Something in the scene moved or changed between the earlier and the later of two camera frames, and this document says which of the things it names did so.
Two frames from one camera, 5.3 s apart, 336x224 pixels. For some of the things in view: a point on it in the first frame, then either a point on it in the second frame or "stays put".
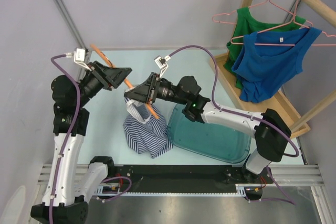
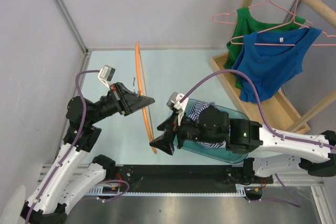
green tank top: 245,23 stays put
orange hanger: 148,106 to 144,113
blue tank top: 268,61 stays put
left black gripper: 108,77 to 129,101
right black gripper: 145,92 to 165,142
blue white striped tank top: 146,133 to 193,113
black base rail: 176,178 stays put
